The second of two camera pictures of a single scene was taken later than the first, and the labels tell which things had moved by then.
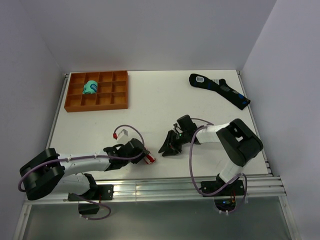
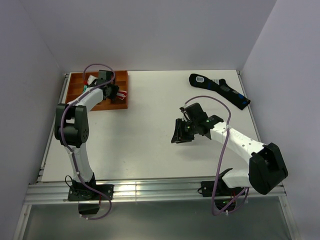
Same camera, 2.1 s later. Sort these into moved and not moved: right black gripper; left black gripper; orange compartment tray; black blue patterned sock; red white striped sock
Moved: left black gripper; red white striped sock; right black gripper
Not moved: orange compartment tray; black blue patterned sock
